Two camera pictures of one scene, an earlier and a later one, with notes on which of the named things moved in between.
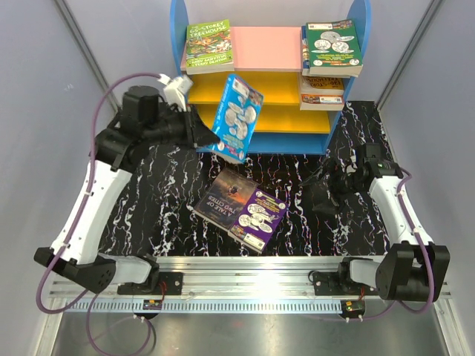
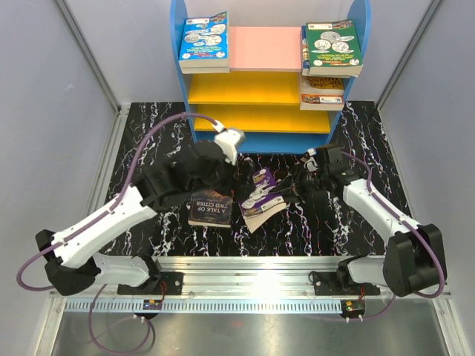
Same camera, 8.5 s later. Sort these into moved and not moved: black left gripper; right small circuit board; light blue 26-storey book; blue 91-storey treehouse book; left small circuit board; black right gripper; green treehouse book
Moved: black right gripper; black left gripper; light blue 26-storey book
Not moved: right small circuit board; blue 91-storey treehouse book; green treehouse book; left small circuit board
